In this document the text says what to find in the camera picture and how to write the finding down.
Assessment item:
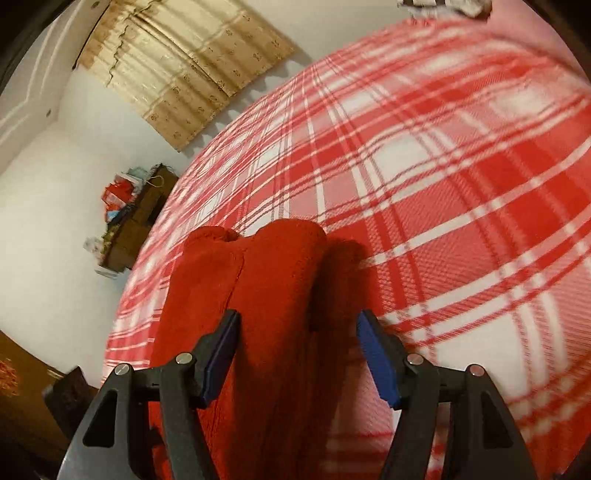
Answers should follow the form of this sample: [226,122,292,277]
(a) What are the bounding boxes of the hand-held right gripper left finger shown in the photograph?
[58,309,242,480]

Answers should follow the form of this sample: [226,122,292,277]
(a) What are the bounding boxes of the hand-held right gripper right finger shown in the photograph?
[356,309,539,480]

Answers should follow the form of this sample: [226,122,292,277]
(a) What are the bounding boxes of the red embroidered knit sweater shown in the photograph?
[150,220,402,480]

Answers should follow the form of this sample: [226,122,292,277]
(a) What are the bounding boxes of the brown wooden desk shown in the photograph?
[99,164,180,273]

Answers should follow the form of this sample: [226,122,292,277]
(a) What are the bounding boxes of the red plaid bed sheet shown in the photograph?
[102,18,591,480]

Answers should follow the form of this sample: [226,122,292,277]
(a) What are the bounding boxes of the pale blue bags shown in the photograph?
[116,167,155,186]

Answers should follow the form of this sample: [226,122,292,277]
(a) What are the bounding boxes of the beige floral curtain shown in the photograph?
[76,0,296,152]

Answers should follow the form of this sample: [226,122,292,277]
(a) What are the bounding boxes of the grey patterned pillow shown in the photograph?
[398,0,492,21]

